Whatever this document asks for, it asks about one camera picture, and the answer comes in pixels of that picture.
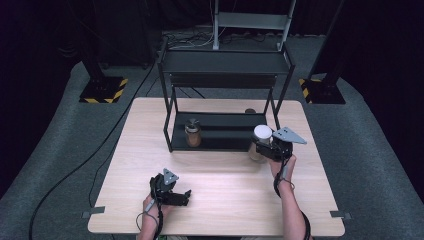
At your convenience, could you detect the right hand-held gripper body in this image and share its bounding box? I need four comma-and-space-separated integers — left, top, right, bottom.
263, 126, 308, 163

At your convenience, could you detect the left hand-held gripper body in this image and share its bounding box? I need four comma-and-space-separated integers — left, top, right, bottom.
149, 168, 180, 206

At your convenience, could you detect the white-lid glass jar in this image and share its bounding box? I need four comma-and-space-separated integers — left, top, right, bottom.
247, 124, 274, 164

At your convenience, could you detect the steel-lid glass jar brown powder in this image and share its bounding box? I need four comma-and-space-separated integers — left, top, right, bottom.
184, 118, 203, 148

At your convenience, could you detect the black metal two-tier rack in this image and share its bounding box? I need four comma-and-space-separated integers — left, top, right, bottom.
156, 35, 297, 154

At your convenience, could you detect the person's right hand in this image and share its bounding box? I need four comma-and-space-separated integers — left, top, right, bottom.
268, 154, 298, 188

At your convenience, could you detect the person's left hand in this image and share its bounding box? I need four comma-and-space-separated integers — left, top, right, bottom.
142, 194, 175, 224

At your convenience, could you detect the black stand with striped base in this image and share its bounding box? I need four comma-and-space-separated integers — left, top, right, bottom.
297, 0, 347, 105
78, 49, 129, 105

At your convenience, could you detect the grey tape strip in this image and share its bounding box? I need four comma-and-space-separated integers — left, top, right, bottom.
329, 210, 352, 221
81, 205, 106, 220

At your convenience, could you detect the left hand-held gripper cable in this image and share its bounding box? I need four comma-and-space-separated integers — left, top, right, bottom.
135, 199, 165, 240

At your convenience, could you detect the thin black floor cable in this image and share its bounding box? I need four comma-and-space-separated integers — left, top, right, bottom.
88, 141, 119, 209

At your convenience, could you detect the long black floor cable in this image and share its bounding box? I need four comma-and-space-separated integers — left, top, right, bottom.
28, 61, 158, 240

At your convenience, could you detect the silver metal frame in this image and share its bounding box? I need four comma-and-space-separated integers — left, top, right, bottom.
212, 0, 297, 52

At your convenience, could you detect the bundle of floor cables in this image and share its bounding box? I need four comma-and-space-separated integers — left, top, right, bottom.
162, 28, 216, 51

